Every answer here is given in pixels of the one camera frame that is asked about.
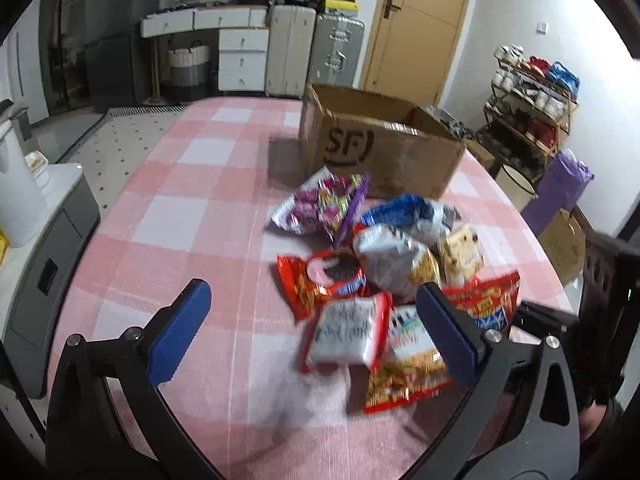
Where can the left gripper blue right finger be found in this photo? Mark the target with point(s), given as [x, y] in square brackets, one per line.
[455, 335]

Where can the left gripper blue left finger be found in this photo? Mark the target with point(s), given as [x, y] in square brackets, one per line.
[172, 330]

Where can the yellow cracker biscuit packet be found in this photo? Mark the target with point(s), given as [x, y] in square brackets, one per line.
[461, 256]

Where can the white purple snack bag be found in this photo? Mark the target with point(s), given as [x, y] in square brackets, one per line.
[394, 261]

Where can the red snack bag black circle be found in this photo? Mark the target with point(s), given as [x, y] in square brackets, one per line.
[309, 284]

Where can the red orange snack bag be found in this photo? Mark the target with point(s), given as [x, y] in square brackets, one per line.
[491, 303]

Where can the white red-edged snack packet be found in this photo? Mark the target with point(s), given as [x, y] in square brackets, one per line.
[349, 332]

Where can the small cardboard box on floor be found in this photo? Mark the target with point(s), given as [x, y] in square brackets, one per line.
[564, 244]

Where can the blue white snack bag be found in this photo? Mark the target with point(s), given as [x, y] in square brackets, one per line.
[421, 218]

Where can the pink checkered tablecloth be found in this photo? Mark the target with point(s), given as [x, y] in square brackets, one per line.
[248, 307]

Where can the grey white side cabinet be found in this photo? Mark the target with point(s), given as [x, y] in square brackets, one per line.
[35, 277]

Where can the pink purple candy bag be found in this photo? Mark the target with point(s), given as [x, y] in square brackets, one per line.
[324, 203]

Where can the dotted floor rug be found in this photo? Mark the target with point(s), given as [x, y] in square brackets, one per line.
[112, 150]

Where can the brown SF cardboard box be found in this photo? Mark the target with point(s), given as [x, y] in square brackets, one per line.
[403, 148]

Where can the striped laundry basket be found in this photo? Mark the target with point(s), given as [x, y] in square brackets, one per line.
[190, 71]

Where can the shoe rack with shoes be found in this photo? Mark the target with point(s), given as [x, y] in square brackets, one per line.
[529, 111]

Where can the white drawer desk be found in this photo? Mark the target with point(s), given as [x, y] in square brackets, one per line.
[243, 40]

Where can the beige suitcase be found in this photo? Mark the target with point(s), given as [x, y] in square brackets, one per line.
[290, 38]

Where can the silver suitcase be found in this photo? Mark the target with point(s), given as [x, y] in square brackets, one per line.
[335, 50]

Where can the dark grey refrigerator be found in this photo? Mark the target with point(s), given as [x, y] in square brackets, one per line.
[118, 57]

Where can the wooden door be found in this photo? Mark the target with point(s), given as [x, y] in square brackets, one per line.
[411, 48]

